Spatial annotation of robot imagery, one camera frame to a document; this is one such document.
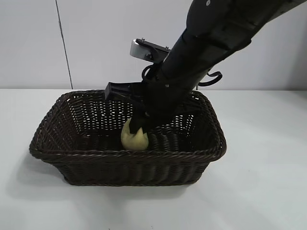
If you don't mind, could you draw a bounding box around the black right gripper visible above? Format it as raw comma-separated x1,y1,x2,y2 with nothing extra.
105,54,210,134

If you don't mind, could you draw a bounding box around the pale yellow egg yolk pastry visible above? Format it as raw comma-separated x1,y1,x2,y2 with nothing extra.
120,117,150,151

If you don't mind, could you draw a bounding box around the dark brown wicker basket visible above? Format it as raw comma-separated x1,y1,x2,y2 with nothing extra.
28,90,227,186

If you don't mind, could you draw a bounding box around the black cable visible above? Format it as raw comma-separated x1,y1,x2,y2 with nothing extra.
199,70,223,88
141,63,157,80

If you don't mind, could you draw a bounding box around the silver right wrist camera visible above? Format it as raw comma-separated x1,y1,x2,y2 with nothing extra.
130,37,173,65

